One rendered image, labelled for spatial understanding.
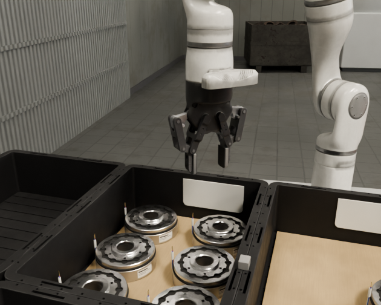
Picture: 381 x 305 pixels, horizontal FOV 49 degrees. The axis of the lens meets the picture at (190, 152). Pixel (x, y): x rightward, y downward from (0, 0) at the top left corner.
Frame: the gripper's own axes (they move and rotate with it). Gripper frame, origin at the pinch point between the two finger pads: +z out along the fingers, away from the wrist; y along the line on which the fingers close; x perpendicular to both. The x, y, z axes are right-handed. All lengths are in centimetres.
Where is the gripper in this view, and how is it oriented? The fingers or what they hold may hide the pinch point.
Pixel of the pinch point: (207, 161)
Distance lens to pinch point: 71.5
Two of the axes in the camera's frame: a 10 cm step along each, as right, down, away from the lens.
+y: -8.8, 1.7, -4.4
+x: 4.7, 3.2, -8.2
